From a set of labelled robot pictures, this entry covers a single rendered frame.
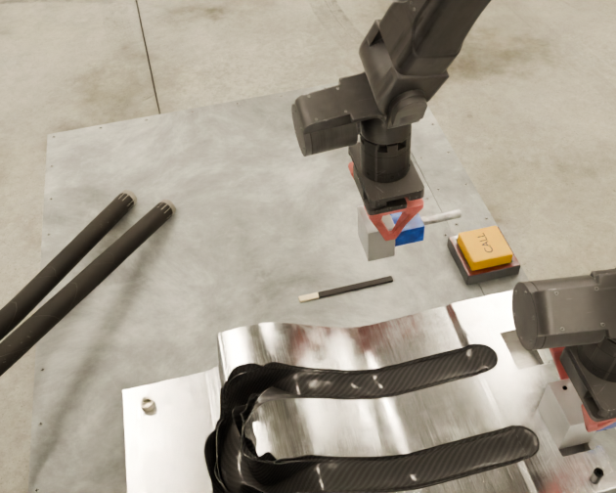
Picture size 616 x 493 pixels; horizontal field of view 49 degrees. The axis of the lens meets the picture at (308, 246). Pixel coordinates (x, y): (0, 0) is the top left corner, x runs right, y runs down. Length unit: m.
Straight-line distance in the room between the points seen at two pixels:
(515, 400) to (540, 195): 1.59
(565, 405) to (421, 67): 0.36
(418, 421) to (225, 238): 0.45
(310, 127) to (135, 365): 0.43
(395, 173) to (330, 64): 2.12
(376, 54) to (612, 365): 0.35
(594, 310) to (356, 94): 0.31
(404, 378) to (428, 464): 0.11
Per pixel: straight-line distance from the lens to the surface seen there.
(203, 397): 0.84
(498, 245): 1.01
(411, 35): 0.62
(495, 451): 0.78
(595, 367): 0.67
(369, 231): 0.84
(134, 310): 1.01
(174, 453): 0.81
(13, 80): 3.16
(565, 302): 0.56
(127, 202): 1.13
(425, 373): 0.82
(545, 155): 2.50
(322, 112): 0.70
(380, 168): 0.77
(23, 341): 0.90
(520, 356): 0.87
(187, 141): 1.26
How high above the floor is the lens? 1.57
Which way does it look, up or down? 48 degrees down
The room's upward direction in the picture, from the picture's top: 5 degrees counter-clockwise
